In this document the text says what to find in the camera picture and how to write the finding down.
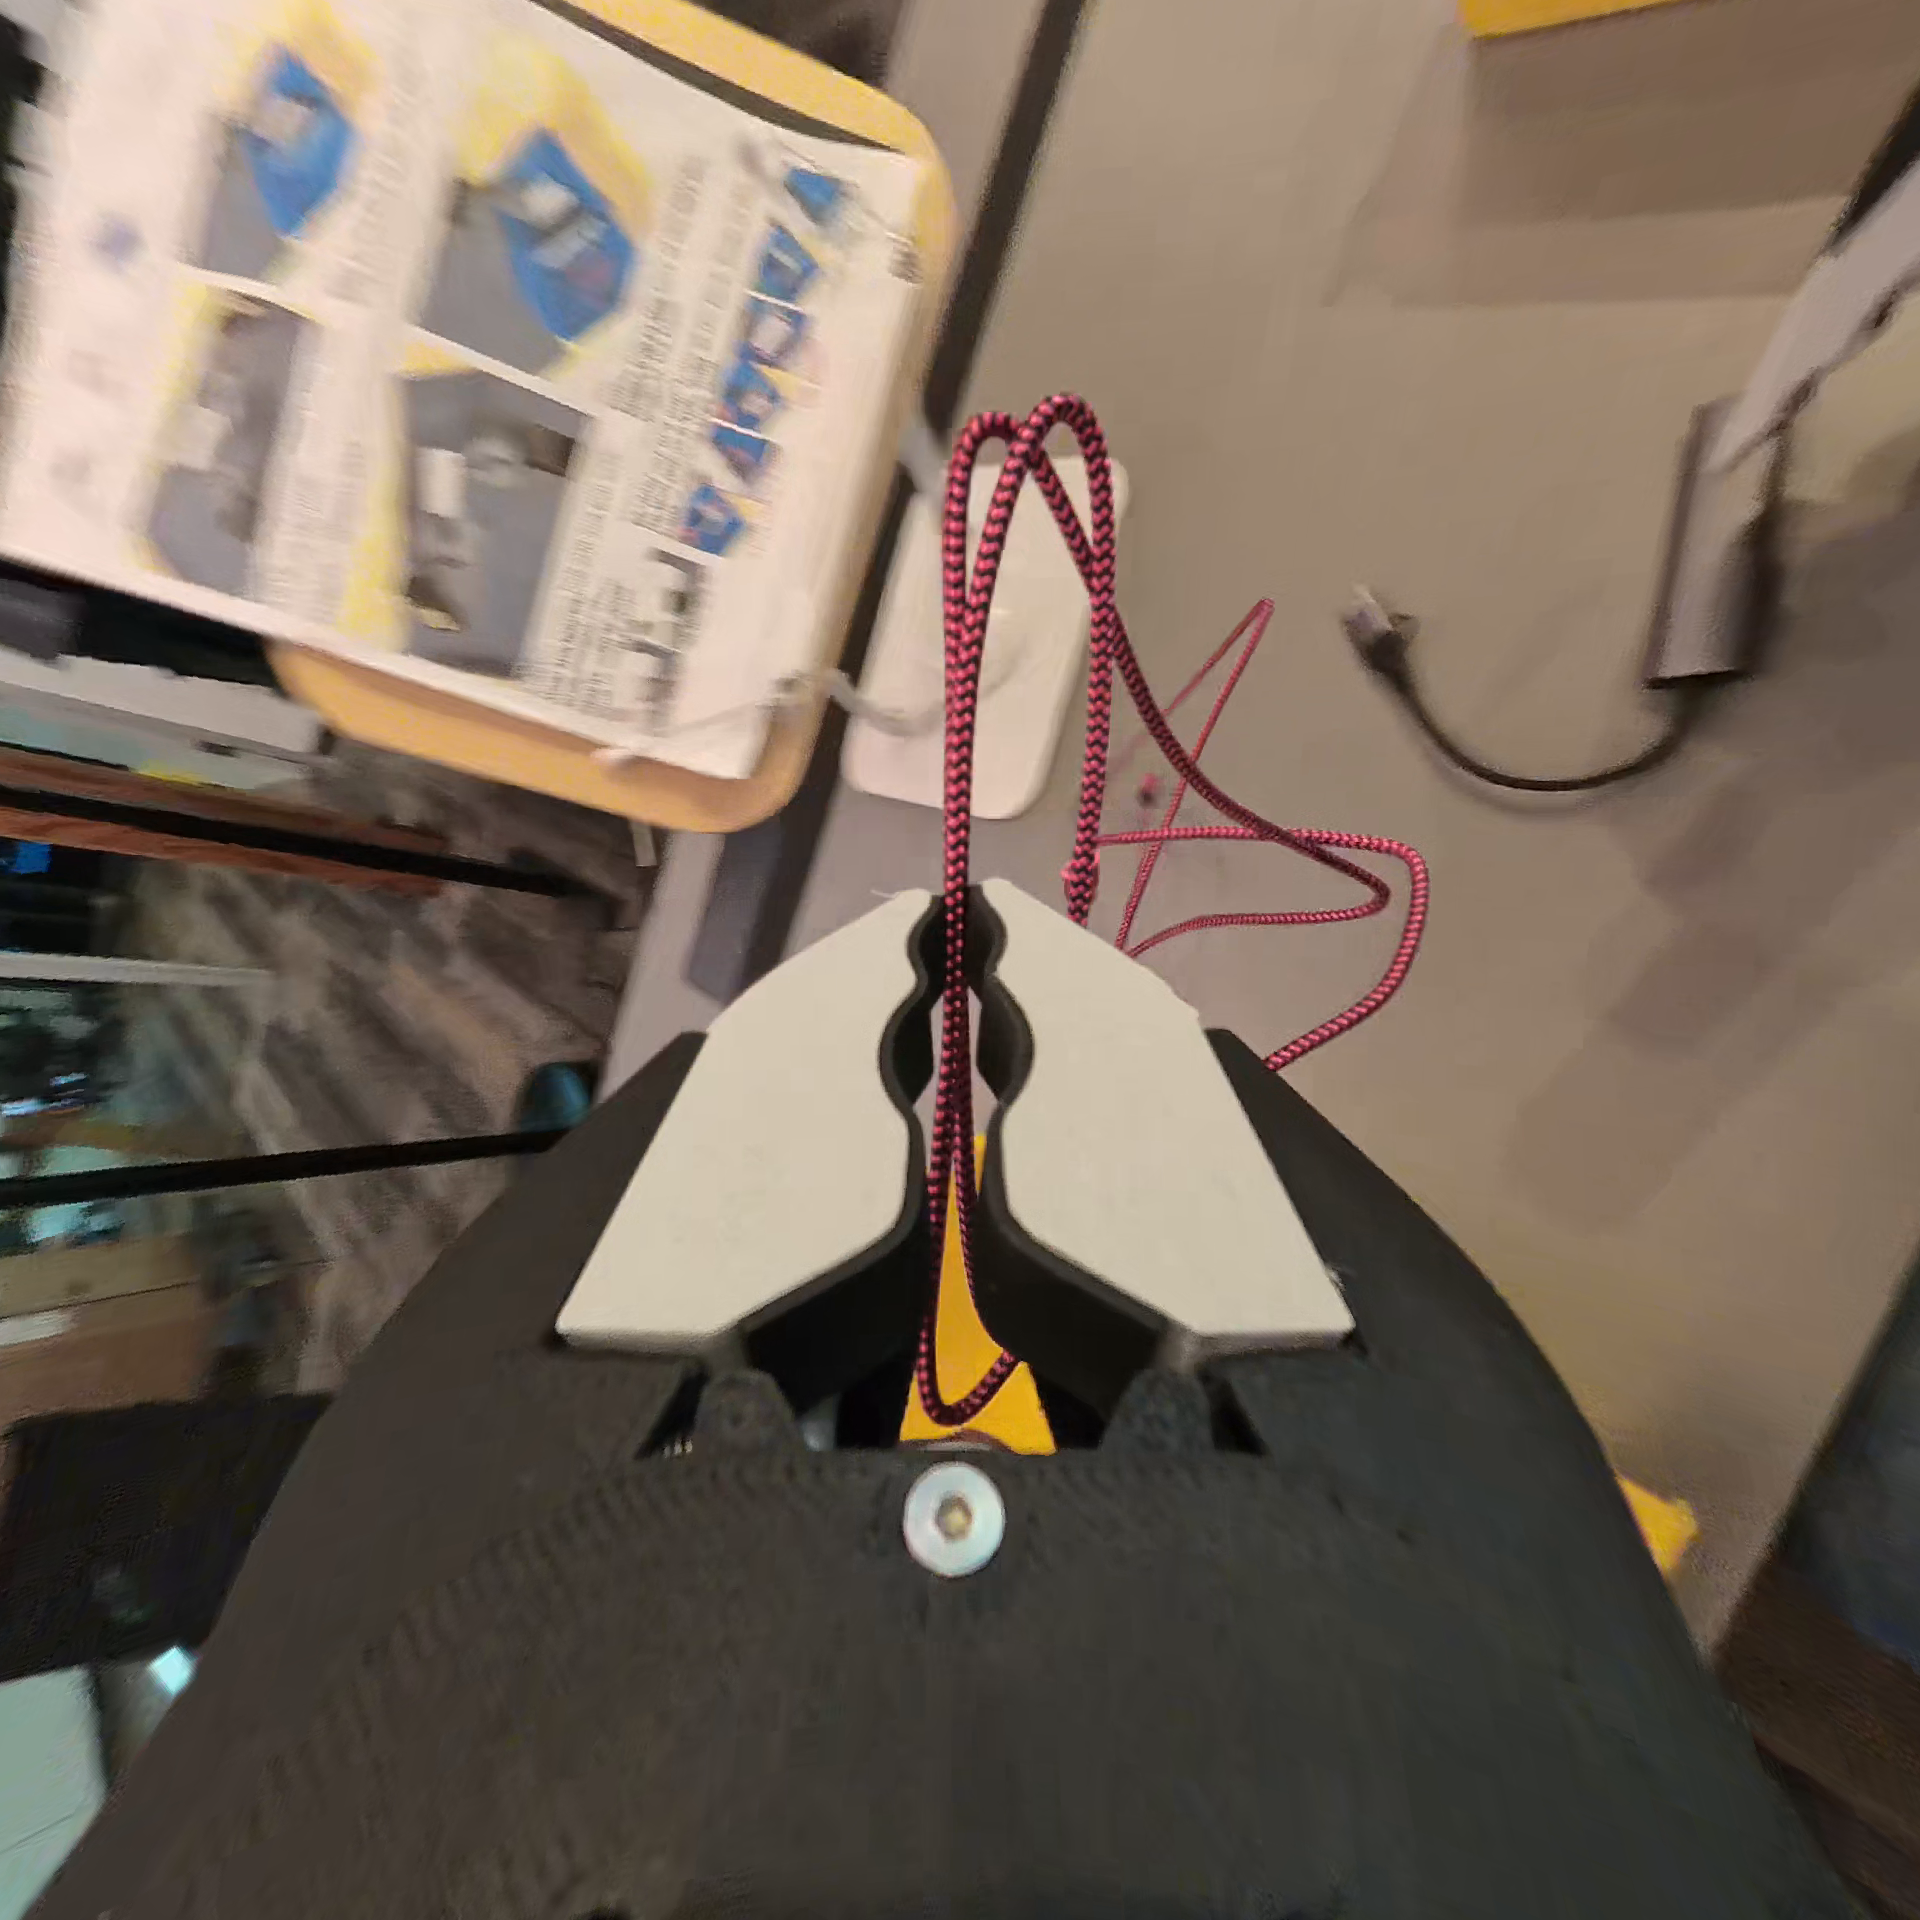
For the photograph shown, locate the red braided usb cable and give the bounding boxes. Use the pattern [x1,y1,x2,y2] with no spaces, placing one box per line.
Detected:
[910,390,1435,1433]

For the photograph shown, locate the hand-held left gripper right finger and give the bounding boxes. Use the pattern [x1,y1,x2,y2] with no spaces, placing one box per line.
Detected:
[976,874,1358,1374]

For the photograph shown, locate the black hub cable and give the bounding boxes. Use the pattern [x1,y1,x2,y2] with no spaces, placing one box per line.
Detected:
[1341,580,1719,802]

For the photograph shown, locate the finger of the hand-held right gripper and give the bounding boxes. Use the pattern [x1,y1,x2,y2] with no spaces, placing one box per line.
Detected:
[1706,134,1920,474]

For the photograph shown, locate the printed instruction sheet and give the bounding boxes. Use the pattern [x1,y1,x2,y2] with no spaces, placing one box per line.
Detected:
[0,0,936,759]

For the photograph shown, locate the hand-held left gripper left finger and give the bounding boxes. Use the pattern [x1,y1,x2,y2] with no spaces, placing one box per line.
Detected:
[556,887,954,1353]

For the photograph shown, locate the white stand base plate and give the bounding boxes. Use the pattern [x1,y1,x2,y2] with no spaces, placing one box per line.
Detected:
[840,490,1090,821]

